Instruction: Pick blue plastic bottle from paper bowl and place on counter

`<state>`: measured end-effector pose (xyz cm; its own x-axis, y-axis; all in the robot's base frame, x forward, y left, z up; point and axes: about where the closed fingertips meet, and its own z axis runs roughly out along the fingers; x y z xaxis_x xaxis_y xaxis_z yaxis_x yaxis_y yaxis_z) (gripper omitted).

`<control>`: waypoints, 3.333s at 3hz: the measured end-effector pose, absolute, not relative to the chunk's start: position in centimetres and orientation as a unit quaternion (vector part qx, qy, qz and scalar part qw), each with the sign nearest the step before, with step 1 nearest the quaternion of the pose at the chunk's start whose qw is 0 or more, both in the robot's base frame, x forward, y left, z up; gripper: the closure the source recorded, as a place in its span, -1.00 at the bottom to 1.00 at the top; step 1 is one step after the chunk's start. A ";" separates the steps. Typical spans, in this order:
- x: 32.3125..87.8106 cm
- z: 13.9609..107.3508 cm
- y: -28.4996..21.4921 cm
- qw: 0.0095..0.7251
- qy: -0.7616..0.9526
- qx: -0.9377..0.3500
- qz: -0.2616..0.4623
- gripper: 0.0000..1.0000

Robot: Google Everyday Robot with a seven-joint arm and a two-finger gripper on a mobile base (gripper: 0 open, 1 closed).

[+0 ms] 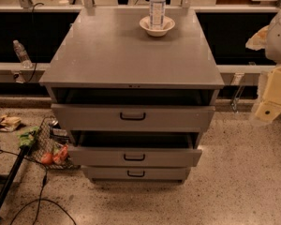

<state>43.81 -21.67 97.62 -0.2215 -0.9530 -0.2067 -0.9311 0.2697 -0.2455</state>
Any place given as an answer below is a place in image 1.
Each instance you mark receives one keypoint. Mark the bottom grey drawer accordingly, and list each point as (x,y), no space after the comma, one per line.
(128,173)

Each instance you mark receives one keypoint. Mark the grey drawer cabinet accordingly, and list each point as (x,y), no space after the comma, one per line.
(108,59)

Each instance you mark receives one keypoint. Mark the middle grey drawer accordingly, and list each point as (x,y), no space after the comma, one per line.
(135,149)

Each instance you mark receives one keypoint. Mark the top grey drawer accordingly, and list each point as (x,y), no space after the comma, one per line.
(133,118)

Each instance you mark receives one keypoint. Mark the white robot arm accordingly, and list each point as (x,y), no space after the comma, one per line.
(272,51)

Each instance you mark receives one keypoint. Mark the green snack bag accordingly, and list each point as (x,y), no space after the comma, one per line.
(28,137)

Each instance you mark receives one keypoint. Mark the crumpled brown paper bag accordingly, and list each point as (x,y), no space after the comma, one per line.
(9,123)

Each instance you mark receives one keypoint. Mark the grey drawer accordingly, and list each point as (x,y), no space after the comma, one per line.
(128,173)
(135,149)
(133,118)

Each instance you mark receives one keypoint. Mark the red pepper toy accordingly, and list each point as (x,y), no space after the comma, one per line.
(60,155)

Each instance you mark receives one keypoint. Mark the white paper bowl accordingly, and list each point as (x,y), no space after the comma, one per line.
(159,31)

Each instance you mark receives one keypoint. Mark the red tomato toy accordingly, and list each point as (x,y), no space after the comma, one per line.
(47,159)

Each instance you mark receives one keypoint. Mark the clear plastic water bottle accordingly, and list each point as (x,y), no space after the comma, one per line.
(157,12)

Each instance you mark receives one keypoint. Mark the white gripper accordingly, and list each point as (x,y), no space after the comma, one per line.
(279,41)

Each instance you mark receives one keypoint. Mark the small clear bottle on ledge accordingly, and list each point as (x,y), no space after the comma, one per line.
(22,54)

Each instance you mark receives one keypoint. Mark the black metal pole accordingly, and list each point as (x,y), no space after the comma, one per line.
(12,174)

